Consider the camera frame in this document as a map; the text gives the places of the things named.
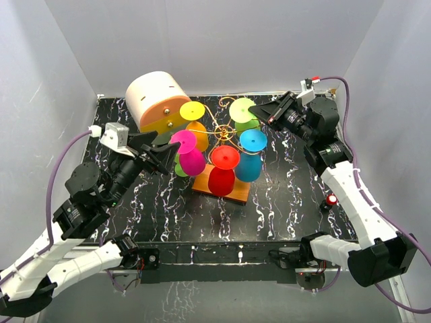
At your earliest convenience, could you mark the black table front bracket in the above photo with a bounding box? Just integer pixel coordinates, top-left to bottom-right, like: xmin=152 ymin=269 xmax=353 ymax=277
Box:
xmin=107 ymin=235 xmax=334 ymax=285

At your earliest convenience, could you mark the orange wine glass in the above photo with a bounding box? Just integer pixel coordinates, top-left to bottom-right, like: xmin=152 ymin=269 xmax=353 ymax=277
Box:
xmin=180 ymin=101 xmax=209 ymax=152

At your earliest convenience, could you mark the magenta wine glass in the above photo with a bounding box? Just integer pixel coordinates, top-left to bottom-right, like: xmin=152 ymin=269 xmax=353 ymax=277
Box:
xmin=170 ymin=130 xmax=206 ymax=176

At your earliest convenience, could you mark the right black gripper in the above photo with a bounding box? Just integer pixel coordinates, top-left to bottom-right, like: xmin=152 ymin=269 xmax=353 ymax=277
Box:
xmin=249 ymin=92 xmax=316 ymax=144

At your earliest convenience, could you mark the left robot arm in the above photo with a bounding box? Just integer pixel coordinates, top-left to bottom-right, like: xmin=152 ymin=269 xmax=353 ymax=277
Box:
xmin=1 ymin=131 xmax=180 ymax=321

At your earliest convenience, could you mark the red wine glass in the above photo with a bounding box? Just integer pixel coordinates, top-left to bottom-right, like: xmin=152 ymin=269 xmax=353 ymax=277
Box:
xmin=208 ymin=145 xmax=240 ymax=196

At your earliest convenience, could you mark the gold wire glass rack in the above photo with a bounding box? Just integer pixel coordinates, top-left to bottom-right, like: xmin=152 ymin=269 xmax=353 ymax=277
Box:
xmin=192 ymin=99 xmax=251 ymax=203

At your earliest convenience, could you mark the light green wine glass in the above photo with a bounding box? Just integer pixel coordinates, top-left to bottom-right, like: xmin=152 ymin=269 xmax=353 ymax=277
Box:
xmin=174 ymin=153 xmax=188 ymax=178

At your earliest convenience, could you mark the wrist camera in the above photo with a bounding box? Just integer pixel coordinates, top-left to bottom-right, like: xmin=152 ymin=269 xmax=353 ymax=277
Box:
xmin=297 ymin=76 xmax=321 ymax=106
xmin=88 ymin=122 xmax=134 ymax=157

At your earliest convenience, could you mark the round mini drawer cabinet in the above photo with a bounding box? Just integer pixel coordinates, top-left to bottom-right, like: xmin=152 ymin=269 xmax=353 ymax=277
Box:
xmin=125 ymin=71 xmax=191 ymax=145

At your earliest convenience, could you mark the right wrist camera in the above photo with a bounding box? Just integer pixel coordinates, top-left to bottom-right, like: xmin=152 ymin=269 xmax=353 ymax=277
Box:
xmin=297 ymin=76 xmax=321 ymax=106

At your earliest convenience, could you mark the red push button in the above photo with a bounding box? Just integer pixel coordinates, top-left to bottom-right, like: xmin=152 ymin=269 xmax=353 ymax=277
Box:
xmin=319 ymin=194 xmax=337 ymax=211

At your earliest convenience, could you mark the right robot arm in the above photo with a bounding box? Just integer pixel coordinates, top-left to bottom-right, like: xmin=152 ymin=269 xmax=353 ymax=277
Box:
xmin=249 ymin=92 xmax=417 ymax=287

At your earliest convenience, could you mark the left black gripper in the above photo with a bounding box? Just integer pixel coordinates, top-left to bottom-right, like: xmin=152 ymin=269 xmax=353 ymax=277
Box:
xmin=104 ymin=131 xmax=181 ymax=207

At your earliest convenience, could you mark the blue wine glass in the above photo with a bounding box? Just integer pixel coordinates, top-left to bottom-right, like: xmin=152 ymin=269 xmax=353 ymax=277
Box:
xmin=234 ymin=129 xmax=267 ymax=182

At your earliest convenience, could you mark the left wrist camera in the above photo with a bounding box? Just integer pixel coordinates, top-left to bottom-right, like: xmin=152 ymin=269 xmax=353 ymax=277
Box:
xmin=88 ymin=122 xmax=134 ymax=157

